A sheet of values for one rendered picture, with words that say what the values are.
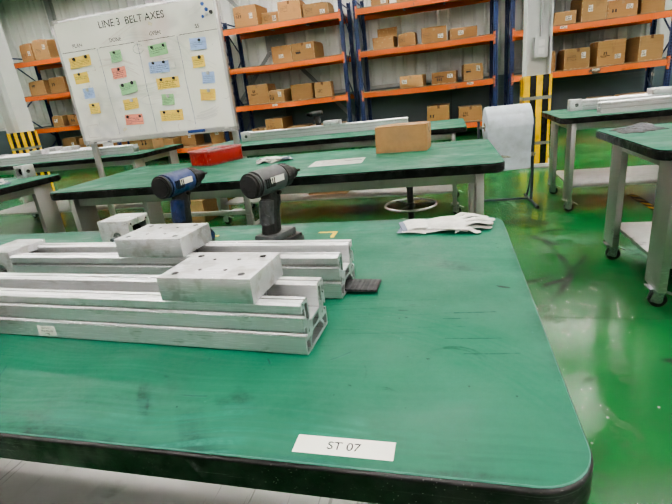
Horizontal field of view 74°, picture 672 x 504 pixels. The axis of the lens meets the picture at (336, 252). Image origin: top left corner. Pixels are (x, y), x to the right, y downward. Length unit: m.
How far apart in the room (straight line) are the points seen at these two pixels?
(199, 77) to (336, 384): 3.53
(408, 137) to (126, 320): 2.15
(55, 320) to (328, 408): 0.56
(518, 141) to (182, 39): 2.88
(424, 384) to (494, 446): 0.12
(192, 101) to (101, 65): 0.85
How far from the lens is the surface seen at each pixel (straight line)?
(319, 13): 10.64
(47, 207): 4.18
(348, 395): 0.60
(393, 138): 2.73
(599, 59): 10.59
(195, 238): 0.98
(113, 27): 4.39
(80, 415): 0.71
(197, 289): 0.71
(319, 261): 0.82
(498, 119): 4.24
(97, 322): 0.89
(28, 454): 0.74
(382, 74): 11.26
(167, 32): 4.11
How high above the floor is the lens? 1.14
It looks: 19 degrees down
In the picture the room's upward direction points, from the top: 6 degrees counter-clockwise
